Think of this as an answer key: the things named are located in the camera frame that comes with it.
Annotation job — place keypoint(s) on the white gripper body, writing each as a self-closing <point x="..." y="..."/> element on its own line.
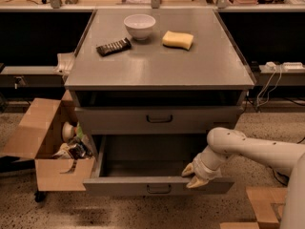
<point x="202" y="170"/>

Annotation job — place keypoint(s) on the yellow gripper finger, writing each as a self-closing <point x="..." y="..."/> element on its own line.
<point x="197" y="182"/>
<point x="188" y="170"/>

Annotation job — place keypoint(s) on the grey drawer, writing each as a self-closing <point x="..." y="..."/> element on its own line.
<point x="149" y="165"/>
<point x="156" y="120"/>

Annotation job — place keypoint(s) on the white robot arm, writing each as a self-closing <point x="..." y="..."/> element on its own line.
<point x="284" y="157"/>

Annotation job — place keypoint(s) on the grey top drawer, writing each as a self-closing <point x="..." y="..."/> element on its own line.
<point x="156" y="120"/>

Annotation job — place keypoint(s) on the grey drawer cabinet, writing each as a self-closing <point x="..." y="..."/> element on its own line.
<point x="150" y="74"/>

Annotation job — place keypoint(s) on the open cardboard box left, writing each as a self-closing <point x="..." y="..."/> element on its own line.
<point x="39" y="136"/>

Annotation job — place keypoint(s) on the cardboard box bottom right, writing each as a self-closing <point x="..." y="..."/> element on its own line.
<point x="267" y="203"/>

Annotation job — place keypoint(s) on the white round object in box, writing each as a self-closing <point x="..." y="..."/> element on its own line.
<point x="67" y="131"/>

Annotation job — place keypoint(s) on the yellow sponge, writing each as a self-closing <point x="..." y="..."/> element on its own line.
<point x="177" y="40"/>

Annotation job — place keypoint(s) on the white power strip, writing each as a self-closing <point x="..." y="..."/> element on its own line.
<point x="293" y="66"/>

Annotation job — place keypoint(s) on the dark snack bar packet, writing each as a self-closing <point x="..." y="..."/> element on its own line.
<point x="114" y="47"/>

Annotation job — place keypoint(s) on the white bowl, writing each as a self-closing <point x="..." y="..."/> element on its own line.
<point x="139" y="26"/>

